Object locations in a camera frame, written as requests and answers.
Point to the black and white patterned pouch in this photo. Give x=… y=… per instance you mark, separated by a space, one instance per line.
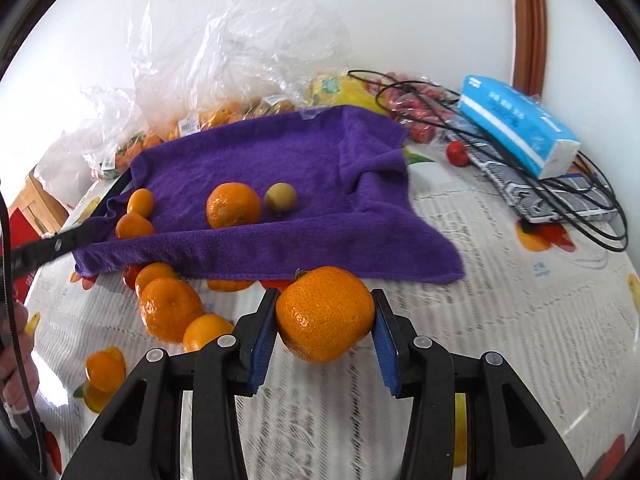
x=550 y=195

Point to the wooden furniture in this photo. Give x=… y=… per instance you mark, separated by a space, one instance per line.
x=42 y=200

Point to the red cherry tomato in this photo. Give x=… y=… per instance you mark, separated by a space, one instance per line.
x=457 y=152
x=131 y=276

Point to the small orange mandarin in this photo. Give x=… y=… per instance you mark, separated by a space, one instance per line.
x=155 y=274

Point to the bag of cherry tomatoes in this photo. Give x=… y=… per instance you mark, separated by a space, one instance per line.
x=417 y=110

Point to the clear bag of kumquats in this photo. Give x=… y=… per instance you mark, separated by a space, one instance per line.
x=200 y=85

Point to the clear bag of small oranges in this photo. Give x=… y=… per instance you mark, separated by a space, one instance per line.
x=115 y=150

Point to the wooden door frame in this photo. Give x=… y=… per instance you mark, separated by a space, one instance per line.
x=530 y=25

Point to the oval orange kumquat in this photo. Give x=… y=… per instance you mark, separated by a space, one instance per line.
x=140 y=201

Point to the yellow-green longan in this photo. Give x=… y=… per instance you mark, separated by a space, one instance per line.
x=280 y=197

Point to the large mandarin with green stem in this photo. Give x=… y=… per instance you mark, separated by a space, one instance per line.
x=325 y=312

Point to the white plastic bag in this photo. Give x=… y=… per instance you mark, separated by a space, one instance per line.
x=55 y=170

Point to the person's left hand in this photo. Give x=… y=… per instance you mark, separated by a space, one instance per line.
x=10 y=365

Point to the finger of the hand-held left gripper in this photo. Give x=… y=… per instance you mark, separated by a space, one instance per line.
x=45 y=252

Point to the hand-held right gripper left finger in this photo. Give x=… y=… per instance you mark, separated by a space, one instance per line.
x=262 y=340

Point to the red paper bag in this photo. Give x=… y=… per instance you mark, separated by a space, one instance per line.
x=20 y=225

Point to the clear bag of longans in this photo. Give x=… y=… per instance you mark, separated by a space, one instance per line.
x=270 y=107

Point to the purple towel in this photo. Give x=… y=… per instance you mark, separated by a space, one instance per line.
x=325 y=170

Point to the large orange mandarin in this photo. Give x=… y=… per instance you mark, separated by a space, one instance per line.
x=233 y=205
x=170 y=307

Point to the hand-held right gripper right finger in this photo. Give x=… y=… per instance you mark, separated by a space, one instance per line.
x=385 y=345

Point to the yellow packet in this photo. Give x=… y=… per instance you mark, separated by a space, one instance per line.
x=335 y=90

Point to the blue tissue pack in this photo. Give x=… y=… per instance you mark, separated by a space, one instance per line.
x=520 y=125

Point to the fruit print tablecloth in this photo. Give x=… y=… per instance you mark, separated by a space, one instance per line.
x=325 y=410

